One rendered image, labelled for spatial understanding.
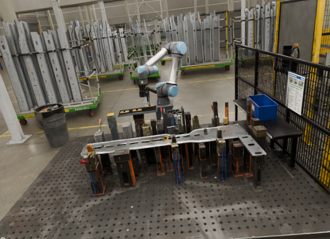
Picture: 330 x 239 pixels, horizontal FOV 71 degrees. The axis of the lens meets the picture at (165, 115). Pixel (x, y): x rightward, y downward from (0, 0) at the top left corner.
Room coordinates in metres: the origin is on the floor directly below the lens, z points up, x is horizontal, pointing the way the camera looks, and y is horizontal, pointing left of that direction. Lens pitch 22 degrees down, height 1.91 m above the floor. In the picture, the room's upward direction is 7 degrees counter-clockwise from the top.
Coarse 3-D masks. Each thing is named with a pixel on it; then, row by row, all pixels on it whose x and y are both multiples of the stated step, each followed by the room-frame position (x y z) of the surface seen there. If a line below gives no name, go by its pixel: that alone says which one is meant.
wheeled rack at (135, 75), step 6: (126, 36) 7.87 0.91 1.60; (132, 36) 9.71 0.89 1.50; (156, 42) 9.68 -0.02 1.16; (126, 48) 7.87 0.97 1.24; (132, 54) 8.79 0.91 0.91; (132, 60) 8.48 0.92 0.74; (156, 66) 9.31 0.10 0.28; (132, 78) 7.87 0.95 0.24; (138, 78) 7.86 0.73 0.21; (156, 78) 7.89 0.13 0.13
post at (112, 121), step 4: (112, 116) 2.05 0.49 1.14; (108, 120) 2.03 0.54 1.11; (112, 120) 2.03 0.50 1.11; (112, 124) 2.03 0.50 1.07; (116, 124) 2.07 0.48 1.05; (112, 128) 2.04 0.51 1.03; (116, 128) 2.06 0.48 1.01; (112, 132) 2.04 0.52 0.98; (116, 132) 2.04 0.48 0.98; (112, 136) 2.04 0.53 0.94; (116, 136) 2.04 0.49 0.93
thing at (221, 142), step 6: (216, 138) 1.56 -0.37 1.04; (222, 138) 1.54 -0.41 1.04; (216, 144) 1.57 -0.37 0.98; (222, 144) 1.49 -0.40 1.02; (216, 150) 1.57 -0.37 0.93; (222, 150) 1.49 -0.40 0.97; (222, 156) 1.50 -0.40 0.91; (222, 162) 1.50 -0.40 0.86; (222, 168) 1.48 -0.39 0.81; (222, 174) 1.48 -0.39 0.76; (222, 180) 1.48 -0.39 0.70
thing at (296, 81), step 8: (288, 72) 1.75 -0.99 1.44; (288, 80) 1.74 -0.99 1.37; (296, 80) 1.64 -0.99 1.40; (304, 80) 1.54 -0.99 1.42; (288, 88) 1.73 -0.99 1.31; (296, 88) 1.63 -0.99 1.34; (296, 96) 1.62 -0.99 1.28; (288, 104) 1.71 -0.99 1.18; (296, 104) 1.61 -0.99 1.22; (296, 112) 1.60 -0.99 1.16
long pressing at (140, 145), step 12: (192, 132) 1.79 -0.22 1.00; (216, 132) 1.74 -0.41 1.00; (228, 132) 1.71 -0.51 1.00; (240, 132) 1.69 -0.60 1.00; (96, 144) 1.79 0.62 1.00; (108, 144) 1.76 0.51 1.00; (132, 144) 1.71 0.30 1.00; (144, 144) 1.68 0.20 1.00; (156, 144) 1.66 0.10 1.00; (168, 144) 1.64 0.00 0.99
